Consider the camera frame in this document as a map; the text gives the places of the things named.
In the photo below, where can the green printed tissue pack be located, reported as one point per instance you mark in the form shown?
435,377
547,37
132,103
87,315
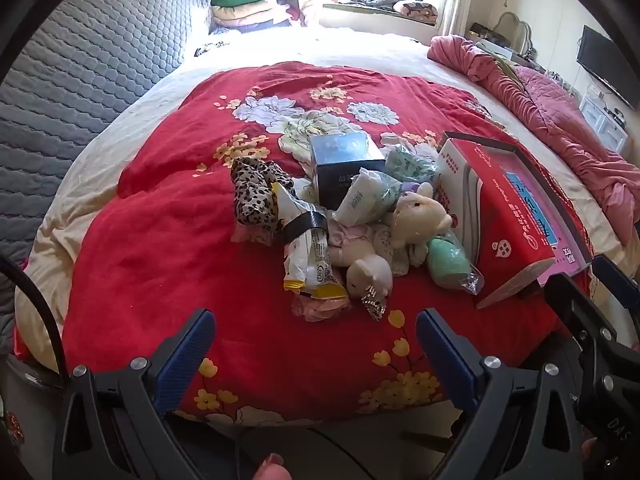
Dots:
407,162

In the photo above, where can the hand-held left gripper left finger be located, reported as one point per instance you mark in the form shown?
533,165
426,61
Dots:
182,355

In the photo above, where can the patterned dark bag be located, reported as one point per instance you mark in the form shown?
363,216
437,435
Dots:
482,31

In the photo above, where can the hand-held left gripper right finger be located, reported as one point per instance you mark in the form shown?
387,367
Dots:
445,355

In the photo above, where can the person's right hand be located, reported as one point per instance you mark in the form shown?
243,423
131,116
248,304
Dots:
590,448

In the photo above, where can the white drawer cabinet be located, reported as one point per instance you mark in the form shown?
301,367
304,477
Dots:
602,122

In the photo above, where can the grey quilted headboard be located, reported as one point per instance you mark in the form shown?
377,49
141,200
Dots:
75,85

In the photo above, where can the person's left hand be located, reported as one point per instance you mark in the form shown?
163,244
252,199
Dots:
272,466

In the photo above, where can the green soft item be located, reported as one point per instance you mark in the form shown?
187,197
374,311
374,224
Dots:
447,260

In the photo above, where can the white tissue pack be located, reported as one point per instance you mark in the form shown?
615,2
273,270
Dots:
365,195

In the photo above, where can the red cardboard box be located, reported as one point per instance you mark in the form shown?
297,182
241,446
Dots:
505,230

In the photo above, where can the pink item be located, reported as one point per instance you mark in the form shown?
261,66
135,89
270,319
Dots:
320,310

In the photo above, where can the cream plush bear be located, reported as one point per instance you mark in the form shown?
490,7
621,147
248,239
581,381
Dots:
417,215

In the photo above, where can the leopard print scrunchie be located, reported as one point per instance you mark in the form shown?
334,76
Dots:
250,195

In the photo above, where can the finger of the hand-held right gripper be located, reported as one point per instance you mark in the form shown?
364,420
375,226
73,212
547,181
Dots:
580,310
615,275

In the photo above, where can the patterned brown cushion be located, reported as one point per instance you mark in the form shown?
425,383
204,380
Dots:
415,10

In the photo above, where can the yellow and white snack packet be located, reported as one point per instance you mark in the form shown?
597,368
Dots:
305,250

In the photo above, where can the pink folded blanket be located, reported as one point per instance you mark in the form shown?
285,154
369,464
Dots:
250,22

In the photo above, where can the pink quilt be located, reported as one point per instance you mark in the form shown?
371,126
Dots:
550,110

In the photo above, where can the red floral blanket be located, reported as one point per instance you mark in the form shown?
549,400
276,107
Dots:
175,260

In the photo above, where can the small plush with pink dress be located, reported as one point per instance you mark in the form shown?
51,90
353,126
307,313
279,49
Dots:
367,272

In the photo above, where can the black television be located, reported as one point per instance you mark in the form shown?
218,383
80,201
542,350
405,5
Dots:
600,65

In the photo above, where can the black and white patterned pillow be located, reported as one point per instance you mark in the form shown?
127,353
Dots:
207,51

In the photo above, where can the dark cloth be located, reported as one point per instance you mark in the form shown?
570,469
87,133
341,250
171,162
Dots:
375,0

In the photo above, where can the cream bed sheet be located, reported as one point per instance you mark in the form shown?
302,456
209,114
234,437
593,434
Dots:
350,45

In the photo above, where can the white floral scrunchie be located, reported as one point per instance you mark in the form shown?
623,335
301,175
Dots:
387,247

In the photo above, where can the dark blue box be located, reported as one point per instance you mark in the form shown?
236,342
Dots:
345,170

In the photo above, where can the yellow folded blanket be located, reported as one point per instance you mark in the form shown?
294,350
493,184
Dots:
240,11

